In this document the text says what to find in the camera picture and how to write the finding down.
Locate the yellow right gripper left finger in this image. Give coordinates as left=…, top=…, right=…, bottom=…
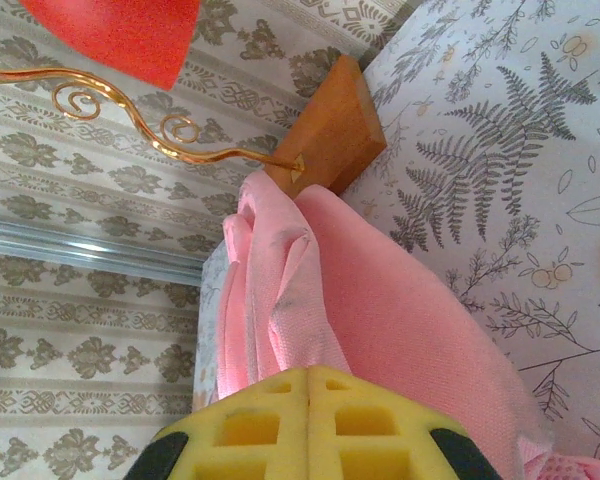
left=128, top=366, right=310, bottom=480

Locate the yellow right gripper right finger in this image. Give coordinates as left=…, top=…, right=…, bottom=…
left=307, top=363, right=502, bottom=480

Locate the pink student backpack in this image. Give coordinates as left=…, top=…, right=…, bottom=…
left=214, top=169, right=600, bottom=480

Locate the gold stand with red ornaments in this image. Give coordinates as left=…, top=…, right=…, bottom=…
left=0, top=54, right=387, bottom=196

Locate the aluminium frame post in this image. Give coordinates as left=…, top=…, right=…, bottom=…
left=0, top=215, right=205, bottom=287

